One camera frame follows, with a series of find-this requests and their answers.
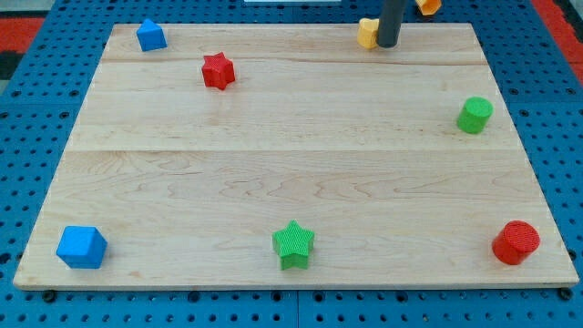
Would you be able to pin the red star block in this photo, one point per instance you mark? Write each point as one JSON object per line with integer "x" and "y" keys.
{"x": 218, "y": 71}

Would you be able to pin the blue cube block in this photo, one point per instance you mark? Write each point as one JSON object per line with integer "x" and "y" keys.
{"x": 81, "y": 247}

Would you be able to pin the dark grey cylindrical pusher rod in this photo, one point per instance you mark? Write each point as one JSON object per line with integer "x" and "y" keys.
{"x": 390, "y": 21}

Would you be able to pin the yellow heart block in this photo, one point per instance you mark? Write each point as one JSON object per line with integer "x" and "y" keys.
{"x": 367, "y": 33}

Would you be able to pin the blue pentagon block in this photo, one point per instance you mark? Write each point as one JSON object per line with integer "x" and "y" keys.
{"x": 151, "y": 36}

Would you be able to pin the green cylinder block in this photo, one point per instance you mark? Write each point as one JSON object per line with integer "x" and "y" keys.
{"x": 474, "y": 115}

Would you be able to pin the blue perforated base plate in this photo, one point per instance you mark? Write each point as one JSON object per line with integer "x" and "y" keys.
{"x": 50, "y": 50}

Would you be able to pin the orange hexagon block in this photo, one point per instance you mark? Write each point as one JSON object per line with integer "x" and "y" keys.
{"x": 428, "y": 7}

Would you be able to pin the light wooden board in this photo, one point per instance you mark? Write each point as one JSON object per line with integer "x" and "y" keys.
{"x": 187, "y": 183}

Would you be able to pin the red cylinder block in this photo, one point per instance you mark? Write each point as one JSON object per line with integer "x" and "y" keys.
{"x": 515, "y": 242}

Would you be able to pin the green star block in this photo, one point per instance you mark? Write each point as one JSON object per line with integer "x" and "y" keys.
{"x": 293, "y": 245}

